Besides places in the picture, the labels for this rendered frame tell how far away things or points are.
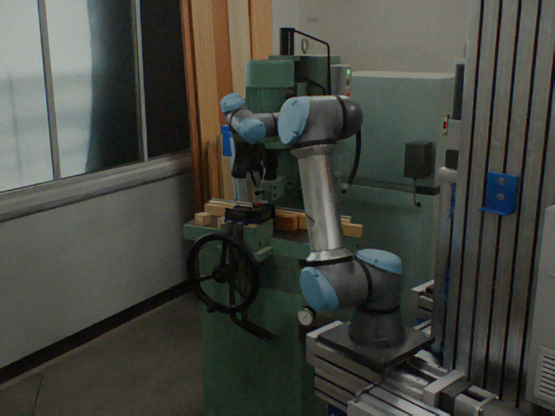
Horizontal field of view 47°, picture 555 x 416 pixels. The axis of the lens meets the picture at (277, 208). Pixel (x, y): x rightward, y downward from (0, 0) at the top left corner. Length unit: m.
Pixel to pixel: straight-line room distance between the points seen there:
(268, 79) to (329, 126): 0.71
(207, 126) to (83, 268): 1.09
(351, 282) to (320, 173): 0.28
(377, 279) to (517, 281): 0.33
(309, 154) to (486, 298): 0.56
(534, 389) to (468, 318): 0.23
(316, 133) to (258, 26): 2.76
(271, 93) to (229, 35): 1.80
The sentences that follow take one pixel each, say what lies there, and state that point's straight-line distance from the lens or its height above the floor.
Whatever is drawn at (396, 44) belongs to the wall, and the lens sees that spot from 4.61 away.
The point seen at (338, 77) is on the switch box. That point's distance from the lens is 2.52.
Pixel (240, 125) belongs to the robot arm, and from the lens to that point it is 1.95.
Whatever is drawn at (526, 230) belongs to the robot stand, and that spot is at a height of 1.16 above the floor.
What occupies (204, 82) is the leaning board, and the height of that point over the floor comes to 1.33.
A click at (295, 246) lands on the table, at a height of 0.88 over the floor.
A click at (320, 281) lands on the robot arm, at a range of 1.54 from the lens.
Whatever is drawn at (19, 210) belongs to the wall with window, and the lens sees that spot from 3.16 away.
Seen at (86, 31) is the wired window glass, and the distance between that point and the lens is 3.47.
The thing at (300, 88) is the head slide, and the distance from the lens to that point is 2.41.
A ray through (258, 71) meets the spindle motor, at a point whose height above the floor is 1.47.
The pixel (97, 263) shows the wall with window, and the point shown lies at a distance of 3.54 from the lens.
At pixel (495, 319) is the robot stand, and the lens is 1.68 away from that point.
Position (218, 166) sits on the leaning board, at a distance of 3.75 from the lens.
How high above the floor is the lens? 1.58
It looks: 15 degrees down
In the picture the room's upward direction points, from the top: straight up
